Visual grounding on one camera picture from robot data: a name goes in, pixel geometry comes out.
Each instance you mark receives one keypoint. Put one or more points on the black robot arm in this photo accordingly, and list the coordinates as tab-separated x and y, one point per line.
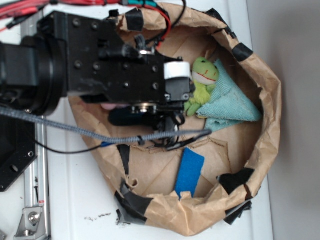
26	78

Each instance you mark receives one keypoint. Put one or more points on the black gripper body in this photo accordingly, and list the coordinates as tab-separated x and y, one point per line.
92	62

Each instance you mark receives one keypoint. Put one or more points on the metal corner bracket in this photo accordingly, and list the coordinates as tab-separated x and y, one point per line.
31	226

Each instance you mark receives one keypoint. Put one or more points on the blue sponge piece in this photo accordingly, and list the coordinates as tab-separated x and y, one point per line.
189	172

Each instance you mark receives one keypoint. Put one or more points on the dark green toy cucumber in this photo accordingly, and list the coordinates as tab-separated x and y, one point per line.
125	118

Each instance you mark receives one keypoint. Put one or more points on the brown paper bag bin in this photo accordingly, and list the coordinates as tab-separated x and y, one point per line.
237	158

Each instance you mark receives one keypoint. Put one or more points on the teal folded cloth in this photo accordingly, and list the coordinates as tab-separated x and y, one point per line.
228	105

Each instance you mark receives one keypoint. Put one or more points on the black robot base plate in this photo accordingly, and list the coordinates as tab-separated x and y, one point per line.
17	149

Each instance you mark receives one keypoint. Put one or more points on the pink plush bunny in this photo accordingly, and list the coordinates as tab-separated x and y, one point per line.
110	107

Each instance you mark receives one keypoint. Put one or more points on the aluminium extrusion rail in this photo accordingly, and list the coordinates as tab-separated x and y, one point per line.
36	181

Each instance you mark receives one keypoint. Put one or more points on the green plush frog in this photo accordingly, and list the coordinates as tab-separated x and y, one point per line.
205	76

